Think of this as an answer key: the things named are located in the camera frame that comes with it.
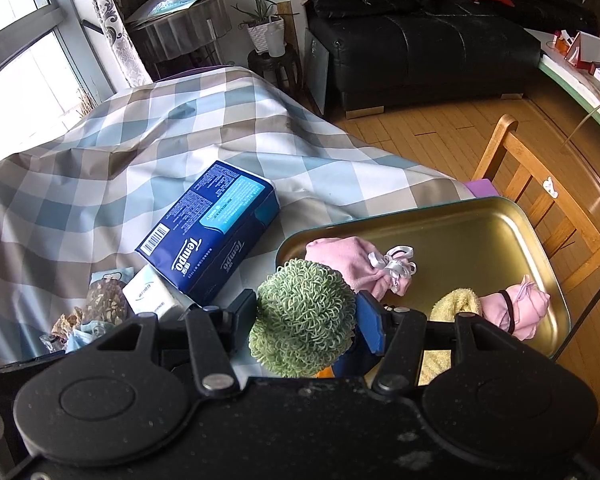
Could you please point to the herb sachet bag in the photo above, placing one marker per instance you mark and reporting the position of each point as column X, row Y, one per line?
column 105, row 300

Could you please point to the checked tablecloth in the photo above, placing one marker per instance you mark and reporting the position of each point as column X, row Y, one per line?
column 130, row 160

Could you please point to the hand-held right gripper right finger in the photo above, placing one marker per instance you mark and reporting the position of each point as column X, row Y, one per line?
column 375, row 327

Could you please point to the patterned grey curtain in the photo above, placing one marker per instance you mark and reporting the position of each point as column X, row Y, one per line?
column 115, row 15

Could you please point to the yellow towel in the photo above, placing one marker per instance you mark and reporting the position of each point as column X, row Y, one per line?
column 455, row 305

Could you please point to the purple mat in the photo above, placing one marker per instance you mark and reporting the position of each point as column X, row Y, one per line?
column 481, row 189

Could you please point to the glass panel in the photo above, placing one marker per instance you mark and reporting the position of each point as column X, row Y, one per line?
column 316, row 70

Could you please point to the pink cloth bundle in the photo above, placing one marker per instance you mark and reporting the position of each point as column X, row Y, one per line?
column 525, row 305

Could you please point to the teal and gold tin tray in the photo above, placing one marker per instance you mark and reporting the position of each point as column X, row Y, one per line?
column 470, row 240

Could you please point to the navy cartoon bag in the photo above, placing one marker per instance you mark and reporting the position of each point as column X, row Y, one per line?
column 352, row 362

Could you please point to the green curly scrubber ball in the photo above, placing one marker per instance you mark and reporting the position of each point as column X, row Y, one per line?
column 300, row 317

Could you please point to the green edged coffee table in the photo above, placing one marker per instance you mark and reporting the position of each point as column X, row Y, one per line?
column 580, row 90

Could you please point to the black leather sofa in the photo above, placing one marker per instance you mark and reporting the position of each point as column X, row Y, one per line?
column 420, row 45

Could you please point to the dark round stool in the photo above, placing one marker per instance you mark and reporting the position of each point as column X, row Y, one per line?
column 275, row 67

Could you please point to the small white tissue pack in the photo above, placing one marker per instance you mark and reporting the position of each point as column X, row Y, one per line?
column 152, row 295

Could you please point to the white box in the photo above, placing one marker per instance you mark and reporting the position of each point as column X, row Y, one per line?
column 590, row 47

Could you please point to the blue tissue pack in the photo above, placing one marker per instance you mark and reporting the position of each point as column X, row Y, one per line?
column 205, row 230

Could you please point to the black folding case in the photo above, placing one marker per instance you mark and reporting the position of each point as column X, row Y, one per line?
column 25, row 360

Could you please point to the wooden chair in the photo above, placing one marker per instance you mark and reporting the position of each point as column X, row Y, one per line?
column 525, row 185

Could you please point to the potted plant in white pot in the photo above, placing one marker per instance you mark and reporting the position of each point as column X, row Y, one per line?
column 260, row 25

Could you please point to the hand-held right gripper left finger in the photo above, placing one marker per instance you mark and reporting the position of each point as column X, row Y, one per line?
column 240, row 310

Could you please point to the window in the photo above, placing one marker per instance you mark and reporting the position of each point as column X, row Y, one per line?
column 25, row 35

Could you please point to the white plastic cup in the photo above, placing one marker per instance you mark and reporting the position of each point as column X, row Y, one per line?
column 276, row 40

